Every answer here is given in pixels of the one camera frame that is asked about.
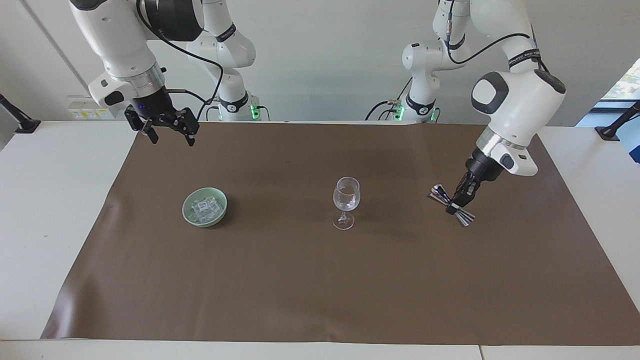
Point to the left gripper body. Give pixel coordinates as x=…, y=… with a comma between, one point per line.
x=484, y=167

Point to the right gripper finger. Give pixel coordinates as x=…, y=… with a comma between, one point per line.
x=187, y=122
x=135, y=122

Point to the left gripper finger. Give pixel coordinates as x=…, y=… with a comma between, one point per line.
x=462, y=189
x=471, y=194

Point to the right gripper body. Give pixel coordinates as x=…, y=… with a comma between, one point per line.
x=152, y=105

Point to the clear ice cube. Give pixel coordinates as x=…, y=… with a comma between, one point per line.
x=205, y=216
x=213, y=204
x=199, y=205

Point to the clear wine glass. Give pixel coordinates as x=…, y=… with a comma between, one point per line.
x=346, y=197

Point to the green ceramic bowl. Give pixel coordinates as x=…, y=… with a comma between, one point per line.
x=189, y=216

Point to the black stand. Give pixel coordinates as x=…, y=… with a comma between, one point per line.
x=22, y=122
x=612, y=129

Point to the window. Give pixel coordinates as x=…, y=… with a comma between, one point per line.
x=625, y=82

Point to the white wall socket box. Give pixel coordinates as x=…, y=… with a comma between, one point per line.
x=87, y=107

